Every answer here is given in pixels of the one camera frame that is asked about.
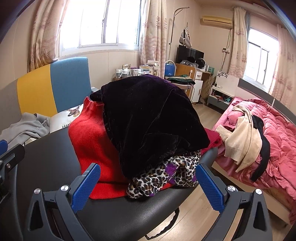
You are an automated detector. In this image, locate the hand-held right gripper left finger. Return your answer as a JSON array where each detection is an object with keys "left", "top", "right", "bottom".
[{"left": 24, "top": 163, "right": 101, "bottom": 241}]

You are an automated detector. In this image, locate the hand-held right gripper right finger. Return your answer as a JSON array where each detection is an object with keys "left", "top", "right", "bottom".
[{"left": 195, "top": 163, "right": 273, "bottom": 241}]

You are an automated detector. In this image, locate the dark purple velvet garment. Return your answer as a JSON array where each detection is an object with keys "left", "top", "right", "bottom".
[{"left": 90, "top": 74, "right": 210, "bottom": 179}]

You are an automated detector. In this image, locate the grey garment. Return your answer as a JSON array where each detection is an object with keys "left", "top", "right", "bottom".
[{"left": 0, "top": 113, "right": 51, "bottom": 146}]

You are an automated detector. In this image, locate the red knit sweater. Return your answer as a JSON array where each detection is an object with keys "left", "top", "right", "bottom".
[{"left": 68, "top": 96, "right": 222, "bottom": 200}]

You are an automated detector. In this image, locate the white deer print pillow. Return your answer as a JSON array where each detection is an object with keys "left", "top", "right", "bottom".
[{"left": 50, "top": 103, "right": 85, "bottom": 133}]

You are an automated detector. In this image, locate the leopard print garment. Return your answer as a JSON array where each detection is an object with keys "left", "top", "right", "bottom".
[{"left": 126, "top": 149, "right": 202, "bottom": 199}]

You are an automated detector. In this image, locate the cream sweater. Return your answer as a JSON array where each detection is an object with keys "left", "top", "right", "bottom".
[{"left": 216, "top": 105, "right": 263, "bottom": 172}]

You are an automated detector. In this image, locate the black garment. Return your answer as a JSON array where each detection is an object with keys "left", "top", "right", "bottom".
[{"left": 250, "top": 115, "right": 271, "bottom": 182}]

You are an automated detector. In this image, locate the pink quilt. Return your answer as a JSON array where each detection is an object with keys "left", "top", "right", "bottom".
[{"left": 213, "top": 97, "right": 296, "bottom": 209}]

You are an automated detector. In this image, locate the grey bedside cabinet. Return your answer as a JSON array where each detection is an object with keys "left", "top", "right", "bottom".
[{"left": 207, "top": 85, "right": 234, "bottom": 112}]

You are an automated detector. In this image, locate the white flower decal panel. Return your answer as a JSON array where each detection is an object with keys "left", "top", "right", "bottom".
[{"left": 216, "top": 71, "right": 240, "bottom": 90}]

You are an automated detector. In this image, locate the bed with grey headboard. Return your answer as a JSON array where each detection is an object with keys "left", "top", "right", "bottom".
[{"left": 211, "top": 77, "right": 296, "bottom": 225}]

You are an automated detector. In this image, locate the folded dark green cloth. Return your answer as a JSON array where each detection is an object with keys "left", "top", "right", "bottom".
[{"left": 165, "top": 75, "right": 196, "bottom": 86}]

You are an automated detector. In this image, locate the beige patterned curtain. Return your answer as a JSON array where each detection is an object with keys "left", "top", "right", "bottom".
[
  {"left": 228, "top": 7, "right": 250, "bottom": 78},
  {"left": 140, "top": 0, "right": 173, "bottom": 78},
  {"left": 268, "top": 24, "right": 296, "bottom": 109},
  {"left": 27, "top": 0, "right": 70, "bottom": 72}
]

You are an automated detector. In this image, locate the wooden desk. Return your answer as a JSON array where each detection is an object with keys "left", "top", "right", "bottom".
[{"left": 174, "top": 62, "right": 213, "bottom": 105}]

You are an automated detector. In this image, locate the small desk fan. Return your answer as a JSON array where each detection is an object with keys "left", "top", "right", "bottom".
[{"left": 195, "top": 58, "right": 207, "bottom": 70}]

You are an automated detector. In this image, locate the blue plastic container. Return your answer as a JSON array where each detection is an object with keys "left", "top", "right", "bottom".
[{"left": 165, "top": 61, "right": 176, "bottom": 78}]

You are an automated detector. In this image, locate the cluttered wooden side table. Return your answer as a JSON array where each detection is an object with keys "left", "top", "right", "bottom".
[{"left": 114, "top": 60, "right": 162, "bottom": 80}]

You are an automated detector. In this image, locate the black monitor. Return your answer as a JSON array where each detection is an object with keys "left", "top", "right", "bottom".
[{"left": 176, "top": 44, "right": 204, "bottom": 66}]

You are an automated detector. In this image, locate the small bright window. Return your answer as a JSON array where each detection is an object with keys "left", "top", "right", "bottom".
[{"left": 243, "top": 28, "right": 281, "bottom": 87}]

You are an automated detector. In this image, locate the grey hanging bag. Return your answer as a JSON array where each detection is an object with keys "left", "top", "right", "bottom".
[{"left": 179, "top": 28, "right": 192, "bottom": 48}]

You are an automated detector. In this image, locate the large bright window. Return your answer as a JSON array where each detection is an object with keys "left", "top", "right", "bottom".
[{"left": 59, "top": 0, "right": 141, "bottom": 56}]

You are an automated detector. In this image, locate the metal floor stand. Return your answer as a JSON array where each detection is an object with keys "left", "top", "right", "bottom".
[{"left": 169, "top": 7, "right": 189, "bottom": 63}]

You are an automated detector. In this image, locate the wall air conditioner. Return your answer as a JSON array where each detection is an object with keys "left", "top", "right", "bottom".
[{"left": 200, "top": 15, "right": 233, "bottom": 29}]

